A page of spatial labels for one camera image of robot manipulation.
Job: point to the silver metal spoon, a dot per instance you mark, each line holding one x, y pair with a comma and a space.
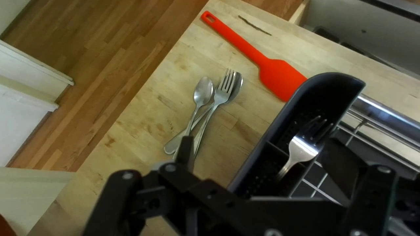
203, 92
238, 86

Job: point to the red silicone spatula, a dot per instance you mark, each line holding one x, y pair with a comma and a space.
280, 77

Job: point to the grey dish drying rack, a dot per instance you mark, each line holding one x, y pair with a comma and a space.
323, 92

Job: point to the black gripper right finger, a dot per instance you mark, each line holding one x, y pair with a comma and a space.
371, 201

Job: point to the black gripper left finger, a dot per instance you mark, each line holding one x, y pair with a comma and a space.
113, 205

